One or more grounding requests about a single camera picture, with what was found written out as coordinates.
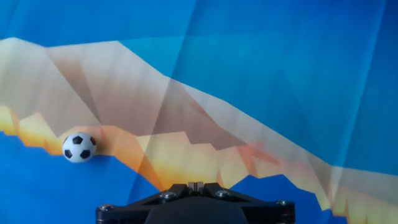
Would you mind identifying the blue printed mountain cloth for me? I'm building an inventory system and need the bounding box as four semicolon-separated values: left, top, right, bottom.
0;0;398;224

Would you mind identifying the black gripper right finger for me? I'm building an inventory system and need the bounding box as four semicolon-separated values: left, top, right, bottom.
196;182;295;224

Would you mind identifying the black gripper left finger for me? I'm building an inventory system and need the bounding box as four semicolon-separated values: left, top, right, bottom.
95;182;198;224

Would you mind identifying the small black white soccer ball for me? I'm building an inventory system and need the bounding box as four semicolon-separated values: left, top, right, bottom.
62;131;98;164

